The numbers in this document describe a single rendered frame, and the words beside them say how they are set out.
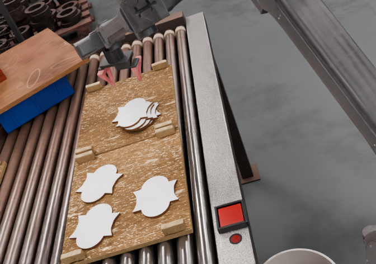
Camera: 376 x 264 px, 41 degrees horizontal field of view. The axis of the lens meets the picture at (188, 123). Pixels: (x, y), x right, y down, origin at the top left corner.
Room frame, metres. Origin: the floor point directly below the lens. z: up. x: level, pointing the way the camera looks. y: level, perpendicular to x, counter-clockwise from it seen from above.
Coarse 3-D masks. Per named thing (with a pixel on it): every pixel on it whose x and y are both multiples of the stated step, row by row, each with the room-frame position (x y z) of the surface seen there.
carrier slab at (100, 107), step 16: (128, 80) 1.67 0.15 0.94; (144, 80) 1.62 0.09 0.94; (160, 80) 1.58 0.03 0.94; (96, 96) 1.65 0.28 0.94; (112, 96) 1.60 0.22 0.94; (128, 96) 1.56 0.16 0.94; (144, 96) 1.52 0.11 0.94; (160, 96) 1.48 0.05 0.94; (96, 112) 1.54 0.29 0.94; (112, 112) 1.50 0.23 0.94; (160, 112) 1.38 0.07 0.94; (176, 112) 1.35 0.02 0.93; (80, 128) 1.48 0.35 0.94; (96, 128) 1.44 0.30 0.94; (112, 128) 1.40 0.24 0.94; (176, 128) 1.26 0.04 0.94; (80, 144) 1.39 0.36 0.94; (96, 144) 1.35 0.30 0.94; (112, 144) 1.31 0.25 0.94; (128, 144) 1.28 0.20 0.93
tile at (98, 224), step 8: (96, 208) 1.04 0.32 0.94; (104, 208) 1.03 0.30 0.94; (80, 216) 1.04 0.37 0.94; (88, 216) 1.02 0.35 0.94; (96, 216) 1.01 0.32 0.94; (104, 216) 1.00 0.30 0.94; (112, 216) 0.99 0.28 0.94; (80, 224) 1.01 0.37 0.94; (88, 224) 0.99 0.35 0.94; (96, 224) 0.98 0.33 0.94; (104, 224) 0.97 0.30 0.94; (112, 224) 0.96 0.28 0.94; (80, 232) 0.98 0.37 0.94; (88, 232) 0.97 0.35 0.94; (96, 232) 0.96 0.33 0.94; (104, 232) 0.94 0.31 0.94; (80, 240) 0.95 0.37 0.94; (88, 240) 0.94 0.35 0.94; (96, 240) 0.93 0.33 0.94; (80, 248) 0.93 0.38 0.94; (88, 248) 0.91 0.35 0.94
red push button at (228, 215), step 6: (240, 204) 0.87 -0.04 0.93; (222, 210) 0.87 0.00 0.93; (228, 210) 0.86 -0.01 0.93; (234, 210) 0.86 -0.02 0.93; (240, 210) 0.85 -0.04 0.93; (222, 216) 0.85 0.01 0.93; (228, 216) 0.84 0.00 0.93; (234, 216) 0.84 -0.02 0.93; (240, 216) 0.83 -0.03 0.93; (222, 222) 0.84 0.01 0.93; (228, 222) 0.83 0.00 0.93; (234, 222) 0.82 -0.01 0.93
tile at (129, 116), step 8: (128, 104) 1.45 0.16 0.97; (136, 104) 1.43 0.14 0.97; (144, 104) 1.41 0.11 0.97; (152, 104) 1.41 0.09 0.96; (120, 112) 1.42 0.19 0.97; (128, 112) 1.40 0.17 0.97; (136, 112) 1.38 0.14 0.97; (144, 112) 1.36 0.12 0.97; (120, 120) 1.38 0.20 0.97; (128, 120) 1.36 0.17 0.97; (136, 120) 1.34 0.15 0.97
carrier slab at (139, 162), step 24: (144, 144) 1.25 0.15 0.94; (168, 144) 1.20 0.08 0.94; (96, 168) 1.23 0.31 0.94; (120, 168) 1.18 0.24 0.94; (144, 168) 1.14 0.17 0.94; (168, 168) 1.09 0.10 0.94; (72, 192) 1.16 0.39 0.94; (120, 192) 1.08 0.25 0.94; (72, 216) 1.06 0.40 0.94; (120, 216) 0.98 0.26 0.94; (144, 216) 0.95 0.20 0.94; (168, 216) 0.92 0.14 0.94; (72, 240) 0.97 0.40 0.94; (120, 240) 0.90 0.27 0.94; (144, 240) 0.87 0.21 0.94
